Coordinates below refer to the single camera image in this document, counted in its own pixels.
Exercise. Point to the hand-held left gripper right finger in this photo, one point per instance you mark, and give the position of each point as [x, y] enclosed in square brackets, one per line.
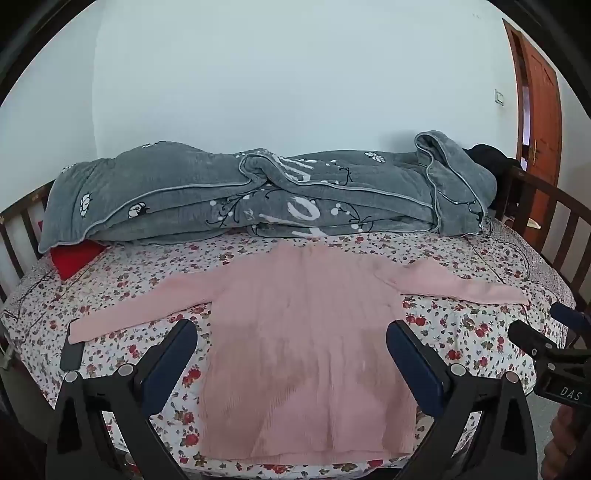
[406, 346]

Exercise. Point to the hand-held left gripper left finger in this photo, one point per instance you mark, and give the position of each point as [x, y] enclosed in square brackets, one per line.
[178, 344]

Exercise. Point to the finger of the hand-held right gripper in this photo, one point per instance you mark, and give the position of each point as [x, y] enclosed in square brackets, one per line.
[570, 316]
[531, 339]

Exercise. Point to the pink knit sweater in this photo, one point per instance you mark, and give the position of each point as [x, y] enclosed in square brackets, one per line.
[300, 346]

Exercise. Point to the person's right hand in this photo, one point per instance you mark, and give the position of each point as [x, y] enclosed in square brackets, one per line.
[563, 438]

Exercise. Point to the floral bed sheet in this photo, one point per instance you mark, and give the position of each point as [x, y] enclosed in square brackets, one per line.
[138, 281]

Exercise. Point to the dark grey flat object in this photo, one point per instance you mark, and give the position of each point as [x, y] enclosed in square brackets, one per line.
[71, 355]

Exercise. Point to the red pillow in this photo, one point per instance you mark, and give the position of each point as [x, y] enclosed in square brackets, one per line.
[74, 258]

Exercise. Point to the grey floral blanket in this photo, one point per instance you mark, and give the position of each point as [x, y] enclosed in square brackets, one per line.
[194, 194]

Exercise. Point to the black garment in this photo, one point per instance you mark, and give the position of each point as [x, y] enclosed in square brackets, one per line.
[491, 157]

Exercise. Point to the brown wooden door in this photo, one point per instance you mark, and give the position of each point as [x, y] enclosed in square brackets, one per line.
[540, 101]

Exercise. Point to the dark wooden bed rail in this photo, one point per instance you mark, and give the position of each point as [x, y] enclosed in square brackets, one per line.
[549, 217]
[18, 230]

